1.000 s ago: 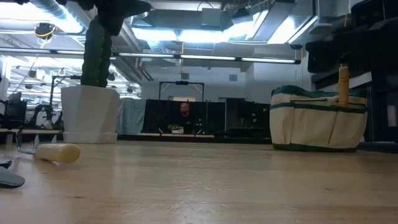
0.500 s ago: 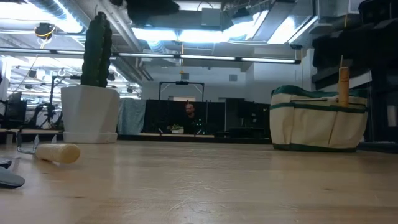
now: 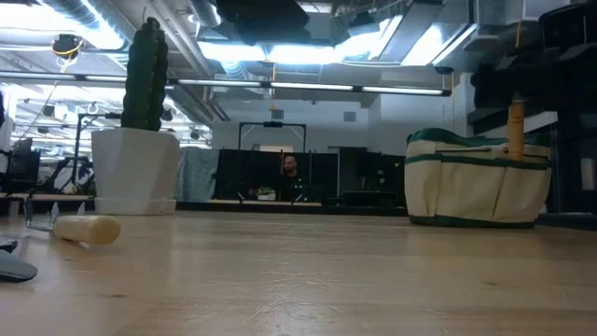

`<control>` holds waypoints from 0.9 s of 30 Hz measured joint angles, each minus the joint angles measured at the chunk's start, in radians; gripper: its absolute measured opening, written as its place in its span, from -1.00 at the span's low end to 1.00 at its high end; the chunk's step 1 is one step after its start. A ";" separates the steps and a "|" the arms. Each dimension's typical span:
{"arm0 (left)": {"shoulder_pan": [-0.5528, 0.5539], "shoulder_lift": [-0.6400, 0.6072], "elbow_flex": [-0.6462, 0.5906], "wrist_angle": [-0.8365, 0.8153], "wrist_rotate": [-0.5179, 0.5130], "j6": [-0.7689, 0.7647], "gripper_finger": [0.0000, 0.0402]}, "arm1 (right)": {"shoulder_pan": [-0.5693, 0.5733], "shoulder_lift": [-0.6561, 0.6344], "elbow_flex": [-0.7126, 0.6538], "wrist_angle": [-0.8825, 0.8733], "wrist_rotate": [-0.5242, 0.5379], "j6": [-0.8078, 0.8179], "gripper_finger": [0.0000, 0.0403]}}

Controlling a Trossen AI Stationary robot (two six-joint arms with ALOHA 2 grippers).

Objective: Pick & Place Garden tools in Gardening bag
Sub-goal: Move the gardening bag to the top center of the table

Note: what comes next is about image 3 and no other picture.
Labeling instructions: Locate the wooden-handled hand rake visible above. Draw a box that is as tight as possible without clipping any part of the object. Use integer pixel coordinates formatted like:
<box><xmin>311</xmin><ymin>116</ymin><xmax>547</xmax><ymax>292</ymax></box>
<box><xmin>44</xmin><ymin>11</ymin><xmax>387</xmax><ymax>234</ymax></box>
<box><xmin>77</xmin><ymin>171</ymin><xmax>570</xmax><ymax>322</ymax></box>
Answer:
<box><xmin>22</xmin><ymin>200</ymin><xmax>121</xmax><ymax>246</ymax></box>

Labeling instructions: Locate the grey cloth cover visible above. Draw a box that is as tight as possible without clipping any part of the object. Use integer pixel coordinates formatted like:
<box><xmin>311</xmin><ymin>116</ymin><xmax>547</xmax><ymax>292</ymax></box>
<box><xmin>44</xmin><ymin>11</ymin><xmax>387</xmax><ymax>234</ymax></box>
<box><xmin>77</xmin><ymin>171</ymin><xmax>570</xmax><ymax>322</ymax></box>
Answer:
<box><xmin>174</xmin><ymin>147</ymin><xmax>220</xmax><ymax>203</ymax></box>

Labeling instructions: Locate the tall green cactus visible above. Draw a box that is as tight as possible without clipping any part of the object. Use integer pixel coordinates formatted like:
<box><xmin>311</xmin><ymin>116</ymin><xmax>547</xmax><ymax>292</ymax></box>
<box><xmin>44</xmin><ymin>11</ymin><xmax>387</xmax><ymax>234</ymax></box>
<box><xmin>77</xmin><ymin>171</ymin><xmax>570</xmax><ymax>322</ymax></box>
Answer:
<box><xmin>119</xmin><ymin>17</ymin><xmax>170</xmax><ymax>132</ymax></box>

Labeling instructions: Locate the person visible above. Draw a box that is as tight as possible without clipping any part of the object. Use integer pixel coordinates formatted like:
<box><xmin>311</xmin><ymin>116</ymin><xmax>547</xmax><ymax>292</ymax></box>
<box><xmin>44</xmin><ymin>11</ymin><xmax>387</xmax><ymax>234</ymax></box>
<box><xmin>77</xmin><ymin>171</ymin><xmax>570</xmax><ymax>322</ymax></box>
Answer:
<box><xmin>278</xmin><ymin>155</ymin><xmax>307</xmax><ymax>203</ymax></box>

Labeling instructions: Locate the silver ventilation duct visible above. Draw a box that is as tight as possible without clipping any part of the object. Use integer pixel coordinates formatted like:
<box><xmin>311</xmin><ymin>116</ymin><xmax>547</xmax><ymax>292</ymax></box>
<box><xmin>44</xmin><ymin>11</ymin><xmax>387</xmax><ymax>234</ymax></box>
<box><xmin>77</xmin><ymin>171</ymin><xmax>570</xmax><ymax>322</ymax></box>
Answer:
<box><xmin>377</xmin><ymin>13</ymin><xmax>479</xmax><ymax>66</ymax></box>

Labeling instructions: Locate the white faceted plant pot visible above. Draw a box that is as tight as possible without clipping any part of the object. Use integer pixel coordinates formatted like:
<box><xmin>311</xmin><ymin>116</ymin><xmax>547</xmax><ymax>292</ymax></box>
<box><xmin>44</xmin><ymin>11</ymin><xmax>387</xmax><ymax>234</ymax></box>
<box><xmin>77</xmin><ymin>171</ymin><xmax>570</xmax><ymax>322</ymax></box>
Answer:
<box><xmin>90</xmin><ymin>128</ymin><xmax>182</xmax><ymax>217</ymax></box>

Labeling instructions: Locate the black ceiling cord reel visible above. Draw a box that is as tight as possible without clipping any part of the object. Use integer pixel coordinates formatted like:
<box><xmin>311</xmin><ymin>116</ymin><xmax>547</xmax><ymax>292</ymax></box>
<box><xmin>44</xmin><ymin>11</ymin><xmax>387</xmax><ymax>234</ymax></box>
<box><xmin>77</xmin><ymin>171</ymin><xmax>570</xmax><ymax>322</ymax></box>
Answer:
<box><xmin>50</xmin><ymin>33</ymin><xmax>84</xmax><ymax>60</ymax></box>

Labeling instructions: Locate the wooden handle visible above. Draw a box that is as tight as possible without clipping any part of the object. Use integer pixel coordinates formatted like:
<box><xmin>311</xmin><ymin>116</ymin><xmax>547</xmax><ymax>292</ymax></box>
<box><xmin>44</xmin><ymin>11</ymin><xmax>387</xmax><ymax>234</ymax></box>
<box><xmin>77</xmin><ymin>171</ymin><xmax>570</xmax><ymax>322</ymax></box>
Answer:
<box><xmin>507</xmin><ymin>100</ymin><xmax>526</xmax><ymax>162</ymax></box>

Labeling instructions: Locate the black gantry frame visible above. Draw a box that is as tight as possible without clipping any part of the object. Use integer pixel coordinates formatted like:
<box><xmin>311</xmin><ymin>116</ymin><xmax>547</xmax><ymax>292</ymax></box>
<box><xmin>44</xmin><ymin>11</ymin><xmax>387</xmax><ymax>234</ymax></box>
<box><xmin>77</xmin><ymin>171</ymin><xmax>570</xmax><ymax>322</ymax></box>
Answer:
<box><xmin>238</xmin><ymin>120</ymin><xmax>308</xmax><ymax>153</ymax></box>

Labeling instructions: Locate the black aluminium table frame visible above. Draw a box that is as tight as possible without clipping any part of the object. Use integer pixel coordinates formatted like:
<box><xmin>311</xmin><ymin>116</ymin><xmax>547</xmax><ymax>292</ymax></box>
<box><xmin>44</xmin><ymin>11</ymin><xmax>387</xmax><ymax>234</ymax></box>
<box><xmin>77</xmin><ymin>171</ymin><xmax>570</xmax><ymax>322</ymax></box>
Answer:
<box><xmin>0</xmin><ymin>193</ymin><xmax>597</xmax><ymax>231</ymax></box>

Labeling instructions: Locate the long ceiling light bar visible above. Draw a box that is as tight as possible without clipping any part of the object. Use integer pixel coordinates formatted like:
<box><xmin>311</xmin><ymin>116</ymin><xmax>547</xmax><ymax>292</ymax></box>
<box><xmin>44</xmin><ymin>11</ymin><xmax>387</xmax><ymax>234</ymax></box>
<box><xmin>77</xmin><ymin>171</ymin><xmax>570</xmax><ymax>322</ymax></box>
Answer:
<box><xmin>0</xmin><ymin>70</ymin><xmax>452</xmax><ymax>98</ymax></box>

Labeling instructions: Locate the small potted plant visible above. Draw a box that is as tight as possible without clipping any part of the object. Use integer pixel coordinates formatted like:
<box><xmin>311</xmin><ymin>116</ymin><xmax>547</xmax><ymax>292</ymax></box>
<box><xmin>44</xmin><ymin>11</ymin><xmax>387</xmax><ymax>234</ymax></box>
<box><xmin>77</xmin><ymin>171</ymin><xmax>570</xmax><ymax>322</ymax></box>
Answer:
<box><xmin>249</xmin><ymin>185</ymin><xmax>277</xmax><ymax>202</ymax></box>

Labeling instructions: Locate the beige green-trimmed gardening bag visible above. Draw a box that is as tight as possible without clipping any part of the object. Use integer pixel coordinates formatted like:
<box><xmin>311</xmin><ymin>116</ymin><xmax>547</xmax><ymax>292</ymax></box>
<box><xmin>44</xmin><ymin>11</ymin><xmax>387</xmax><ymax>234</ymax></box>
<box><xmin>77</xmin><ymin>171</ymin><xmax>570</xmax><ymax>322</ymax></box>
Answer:
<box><xmin>403</xmin><ymin>128</ymin><xmax>553</xmax><ymax>230</ymax></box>

